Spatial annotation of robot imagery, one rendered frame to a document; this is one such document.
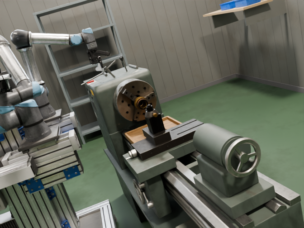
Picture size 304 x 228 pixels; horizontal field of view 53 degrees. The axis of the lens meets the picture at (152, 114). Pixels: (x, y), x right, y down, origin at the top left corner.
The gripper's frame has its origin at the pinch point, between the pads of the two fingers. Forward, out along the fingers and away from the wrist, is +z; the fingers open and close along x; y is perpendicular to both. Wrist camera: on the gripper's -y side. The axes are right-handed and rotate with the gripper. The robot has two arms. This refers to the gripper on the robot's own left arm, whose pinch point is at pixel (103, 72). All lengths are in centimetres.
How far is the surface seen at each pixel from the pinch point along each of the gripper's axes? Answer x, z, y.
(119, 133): 14, 48, 6
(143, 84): 29.3, 14.6, -20.2
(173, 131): 84, 36, -15
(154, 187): 103, 53, 11
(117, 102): 29.3, 20.8, 2.2
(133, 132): 37, 44, -1
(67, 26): -319, -54, -17
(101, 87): 12.0, 9.1, 7.4
